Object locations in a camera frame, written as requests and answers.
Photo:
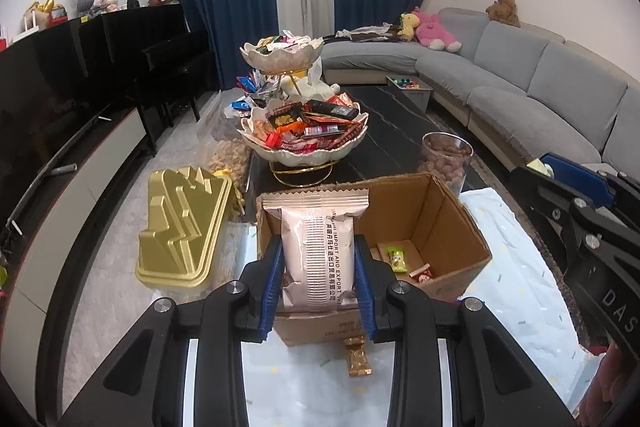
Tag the grey curved sofa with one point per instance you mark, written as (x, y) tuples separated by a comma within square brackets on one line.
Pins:
[(525, 77)]

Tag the pink plush toy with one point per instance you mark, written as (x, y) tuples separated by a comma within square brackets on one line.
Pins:
[(434, 29)]

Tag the brown teddy bear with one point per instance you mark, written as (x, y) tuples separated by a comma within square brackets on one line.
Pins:
[(504, 9)]

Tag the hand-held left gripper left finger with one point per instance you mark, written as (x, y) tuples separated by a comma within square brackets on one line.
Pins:
[(272, 287)]

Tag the small green candy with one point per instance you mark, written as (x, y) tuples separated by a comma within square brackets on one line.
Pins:
[(397, 259)]

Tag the pile of mixed wrapped snacks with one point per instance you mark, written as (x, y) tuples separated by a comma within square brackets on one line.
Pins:
[(300, 122)]

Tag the black television screen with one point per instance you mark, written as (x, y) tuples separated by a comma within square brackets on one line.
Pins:
[(45, 107)]

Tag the white and black television cabinet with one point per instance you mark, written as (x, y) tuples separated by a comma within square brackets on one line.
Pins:
[(75, 217)]

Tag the bag of peanuts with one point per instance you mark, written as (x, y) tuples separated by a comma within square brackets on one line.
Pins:
[(229, 159)]

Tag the grey bunny plush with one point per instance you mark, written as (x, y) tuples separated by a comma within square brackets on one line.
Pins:
[(85, 1)]

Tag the gold and red ornaments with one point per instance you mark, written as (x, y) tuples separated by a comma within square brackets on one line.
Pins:
[(44, 14)]

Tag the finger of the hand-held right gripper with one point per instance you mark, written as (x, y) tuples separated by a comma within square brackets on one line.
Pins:
[(585, 182), (545, 202)]

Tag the yellow plush toy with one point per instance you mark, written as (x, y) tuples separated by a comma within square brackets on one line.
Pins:
[(409, 27)]

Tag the pale pink snack packet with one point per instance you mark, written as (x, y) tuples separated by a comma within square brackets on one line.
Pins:
[(315, 247)]

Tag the pink doll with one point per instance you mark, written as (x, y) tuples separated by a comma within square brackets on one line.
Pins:
[(110, 3)]

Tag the papers and cloth clutter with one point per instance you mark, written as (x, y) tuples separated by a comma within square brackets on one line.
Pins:
[(367, 33)]

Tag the clear cake slice packet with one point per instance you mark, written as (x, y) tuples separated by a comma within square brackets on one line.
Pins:
[(421, 273)]

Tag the glass jar of nuts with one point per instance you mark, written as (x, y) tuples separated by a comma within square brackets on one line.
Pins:
[(445, 162)]

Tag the gold lidded candy container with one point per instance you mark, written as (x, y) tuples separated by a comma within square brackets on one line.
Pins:
[(182, 232)]

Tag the grey storage box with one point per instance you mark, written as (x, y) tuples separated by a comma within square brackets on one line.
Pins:
[(411, 94)]

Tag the black piano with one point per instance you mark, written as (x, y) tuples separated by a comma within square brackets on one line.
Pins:
[(165, 57)]

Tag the grey remote control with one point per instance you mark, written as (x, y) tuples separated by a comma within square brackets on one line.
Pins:
[(63, 169)]

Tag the person's right hand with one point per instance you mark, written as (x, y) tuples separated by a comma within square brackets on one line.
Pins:
[(622, 387)]

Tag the white tiered shell snack stand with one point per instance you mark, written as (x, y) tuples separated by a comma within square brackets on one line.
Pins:
[(300, 57)]

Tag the gold foil candy packet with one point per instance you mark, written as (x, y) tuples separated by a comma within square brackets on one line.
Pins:
[(359, 357)]

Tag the loose heap of snack sachets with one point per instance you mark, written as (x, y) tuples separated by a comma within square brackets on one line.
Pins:
[(252, 92)]

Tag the brown cardboard box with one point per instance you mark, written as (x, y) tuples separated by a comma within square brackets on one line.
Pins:
[(450, 217)]

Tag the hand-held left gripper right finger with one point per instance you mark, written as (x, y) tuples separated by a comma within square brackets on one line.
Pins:
[(364, 292)]

